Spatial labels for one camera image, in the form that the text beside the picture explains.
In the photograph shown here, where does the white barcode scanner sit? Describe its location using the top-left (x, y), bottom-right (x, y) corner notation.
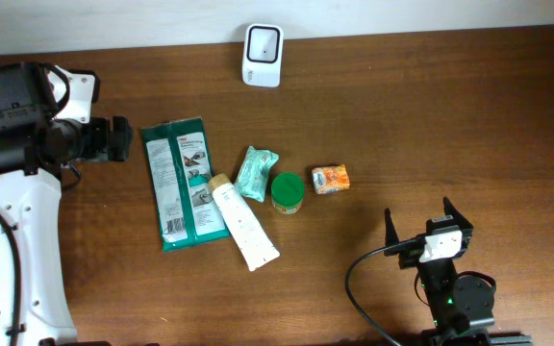
top-left (241, 23), bottom-right (284, 87)

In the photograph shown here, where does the white cream tube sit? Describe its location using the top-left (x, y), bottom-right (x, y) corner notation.
top-left (209, 174), bottom-right (280, 271)

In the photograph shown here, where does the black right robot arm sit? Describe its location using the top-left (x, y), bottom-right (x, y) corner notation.
top-left (384, 198), bottom-right (533, 346)

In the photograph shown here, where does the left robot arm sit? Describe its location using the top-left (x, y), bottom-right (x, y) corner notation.
top-left (0, 62), bottom-right (133, 345)

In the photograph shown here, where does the green lid seasoning jar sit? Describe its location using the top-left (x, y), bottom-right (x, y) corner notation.
top-left (271, 172), bottom-right (305, 214)

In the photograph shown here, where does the teal tissue pack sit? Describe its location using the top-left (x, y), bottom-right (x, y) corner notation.
top-left (234, 146), bottom-right (279, 203)

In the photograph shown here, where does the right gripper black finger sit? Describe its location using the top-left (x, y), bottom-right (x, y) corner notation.
top-left (384, 208), bottom-right (400, 256)
top-left (442, 196), bottom-right (474, 231)

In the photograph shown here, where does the orange tissue pack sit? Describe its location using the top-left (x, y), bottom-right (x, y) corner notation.
top-left (312, 164), bottom-right (350, 195)

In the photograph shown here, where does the green wipes packet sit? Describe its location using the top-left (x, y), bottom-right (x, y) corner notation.
top-left (141, 117), bottom-right (230, 253)

